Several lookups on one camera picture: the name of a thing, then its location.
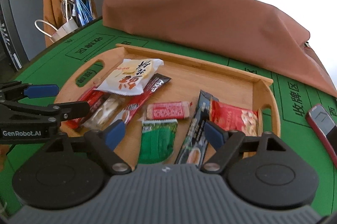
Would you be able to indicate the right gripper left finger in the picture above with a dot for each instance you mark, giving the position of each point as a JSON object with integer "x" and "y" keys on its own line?
{"x": 102, "y": 144}

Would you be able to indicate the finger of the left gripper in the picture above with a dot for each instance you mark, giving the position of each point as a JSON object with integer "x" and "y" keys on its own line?
{"x": 16, "y": 90}
{"x": 15, "y": 111}

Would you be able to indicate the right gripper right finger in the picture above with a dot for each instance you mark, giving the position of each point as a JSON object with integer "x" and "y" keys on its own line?
{"x": 229, "y": 146}

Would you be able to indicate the red pistachio snack packet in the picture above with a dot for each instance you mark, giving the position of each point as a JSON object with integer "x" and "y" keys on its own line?
{"x": 230, "y": 117}

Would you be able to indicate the clear nougat candy packet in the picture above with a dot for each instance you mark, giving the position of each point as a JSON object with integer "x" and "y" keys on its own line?
{"x": 102, "y": 115}

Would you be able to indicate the black coffee stick sachet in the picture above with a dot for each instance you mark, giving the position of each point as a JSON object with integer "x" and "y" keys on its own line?
{"x": 195, "y": 144}

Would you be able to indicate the red wafer bar packet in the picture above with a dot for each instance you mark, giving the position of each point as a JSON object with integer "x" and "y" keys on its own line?
{"x": 90, "y": 102}

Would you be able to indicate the green snack packet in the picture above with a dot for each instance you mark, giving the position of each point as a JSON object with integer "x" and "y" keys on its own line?
{"x": 157, "y": 141}

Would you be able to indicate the red biscuit packet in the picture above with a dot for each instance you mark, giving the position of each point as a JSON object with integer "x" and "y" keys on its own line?
{"x": 168, "y": 110}

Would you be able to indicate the white flower cake packet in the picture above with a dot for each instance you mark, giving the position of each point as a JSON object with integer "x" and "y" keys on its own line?
{"x": 130, "y": 77}

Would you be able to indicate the red black coffee stick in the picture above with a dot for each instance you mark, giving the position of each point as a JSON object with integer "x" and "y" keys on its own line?
{"x": 135, "y": 103}

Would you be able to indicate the wooden serving tray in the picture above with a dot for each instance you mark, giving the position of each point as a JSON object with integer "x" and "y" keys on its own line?
{"x": 188, "y": 76}

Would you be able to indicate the white paper bag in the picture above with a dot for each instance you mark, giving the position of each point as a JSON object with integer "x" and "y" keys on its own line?
{"x": 68, "y": 10}

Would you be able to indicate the red cased smartphone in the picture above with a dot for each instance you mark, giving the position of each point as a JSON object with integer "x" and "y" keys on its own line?
{"x": 325, "y": 129}

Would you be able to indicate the blue striped bag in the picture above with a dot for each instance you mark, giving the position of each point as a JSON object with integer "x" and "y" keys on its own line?
{"x": 83, "y": 10}

